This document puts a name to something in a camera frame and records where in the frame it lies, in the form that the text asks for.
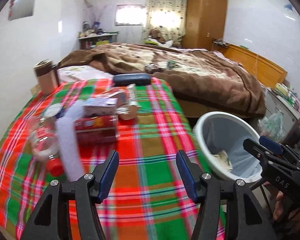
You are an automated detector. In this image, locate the white foam fruit net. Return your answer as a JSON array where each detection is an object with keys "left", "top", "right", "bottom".
[{"left": 55, "top": 100, "right": 84, "bottom": 181}]

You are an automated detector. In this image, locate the small window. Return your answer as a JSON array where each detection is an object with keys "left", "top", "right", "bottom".
[{"left": 115, "top": 5, "right": 147, "bottom": 26}]

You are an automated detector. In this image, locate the brown beige thermos cup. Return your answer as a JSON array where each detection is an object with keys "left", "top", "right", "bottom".
[{"left": 33, "top": 60, "right": 61, "bottom": 95}]

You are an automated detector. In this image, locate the person's right hand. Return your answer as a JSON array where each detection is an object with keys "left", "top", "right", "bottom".
[{"left": 273, "top": 191, "right": 300, "bottom": 223}]

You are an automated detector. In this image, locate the small green box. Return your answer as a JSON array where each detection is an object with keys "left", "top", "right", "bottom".
[{"left": 166, "top": 61, "right": 177, "bottom": 70}]

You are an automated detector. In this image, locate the green white plastic bag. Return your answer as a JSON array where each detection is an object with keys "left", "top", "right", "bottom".
[{"left": 258, "top": 112, "right": 283, "bottom": 142}]

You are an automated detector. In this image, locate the white side cabinet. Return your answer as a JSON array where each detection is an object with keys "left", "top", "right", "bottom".
[{"left": 264, "top": 88, "right": 300, "bottom": 141}]

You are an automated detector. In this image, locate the clear plastic bottle red cap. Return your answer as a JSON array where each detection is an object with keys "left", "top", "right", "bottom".
[{"left": 28, "top": 115, "right": 64, "bottom": 177}]

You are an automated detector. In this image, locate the patterned window curtain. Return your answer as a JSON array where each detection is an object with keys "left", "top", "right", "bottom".
[{"left": 142, "top": 0, "right": 187, "bottom": 42}]

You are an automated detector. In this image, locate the small toy on blanket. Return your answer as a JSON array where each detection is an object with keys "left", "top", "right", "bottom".
[{"left": 145, "top": 63, "right": 164, "bottom": 74}]

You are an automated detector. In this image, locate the brown teddy bear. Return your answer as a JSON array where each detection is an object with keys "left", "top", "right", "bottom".
[{"left": 149, "top": 28, "right": 166, "bottom": 44}]

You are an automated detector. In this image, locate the floral white pillow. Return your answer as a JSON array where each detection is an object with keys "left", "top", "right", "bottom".
[{"left": 58, "top": 65, "right": 113, "bottom": 82}]

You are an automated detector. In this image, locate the pink strawberry milk carton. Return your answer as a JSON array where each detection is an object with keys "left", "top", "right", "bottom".
[{"left": 98, "top": 87, "right": 128, "bottom": 107}]

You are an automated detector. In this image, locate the brown fleece blanket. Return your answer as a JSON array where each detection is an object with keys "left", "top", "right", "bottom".
[{"left": 58, "top": 43, "right": 266, "bottom": 118}]

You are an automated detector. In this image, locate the red snack package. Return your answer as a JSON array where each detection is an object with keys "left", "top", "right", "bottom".
[{"left": 74, "top": 115, "right": 118, "bottom": 145}]

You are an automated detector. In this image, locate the white round trash bin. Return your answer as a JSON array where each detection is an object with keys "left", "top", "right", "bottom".
[{"left": 193, "top": 111, "right": 262, "bottom": 184}]

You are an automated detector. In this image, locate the patterned paper cup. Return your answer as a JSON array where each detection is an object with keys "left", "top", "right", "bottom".
[{"left": 116, "top": 84, "right": 140, "bottom": 120}]

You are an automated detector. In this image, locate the dark blue glasses case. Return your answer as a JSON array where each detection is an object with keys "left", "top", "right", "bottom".
[{"left": 113, "top": 73, "right": 151, "bottom": 87}]

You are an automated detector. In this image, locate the wooden headboard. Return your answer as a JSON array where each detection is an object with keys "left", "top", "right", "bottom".
[{"left": 216, "top": 44, "right": 287, "bottom": 88}]

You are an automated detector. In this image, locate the cluttered wall shelf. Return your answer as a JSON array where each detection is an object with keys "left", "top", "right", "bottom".
[{"left": 78, "top": 21, "right": 119, "bottom": 50}]

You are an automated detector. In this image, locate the silver wall poster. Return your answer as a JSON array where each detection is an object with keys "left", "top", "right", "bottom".
[{"left": 8, "top": 0, "right": 35, "bottom": 21}]

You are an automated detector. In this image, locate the plaid red green tablecloth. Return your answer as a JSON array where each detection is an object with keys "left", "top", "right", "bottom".
[{"left": 0, "top": 79, "right": 209, "bottom": 239}]

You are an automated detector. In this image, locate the wooden wardrobe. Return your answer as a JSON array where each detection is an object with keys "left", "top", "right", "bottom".
[{"left": 182, "top": 0, "right": 228, "bottom": 50}]

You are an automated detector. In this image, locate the purple milk carton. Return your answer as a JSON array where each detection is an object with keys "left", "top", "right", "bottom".
[{"left": 83, "top": 98, "right": 117, "bottom": 116}]

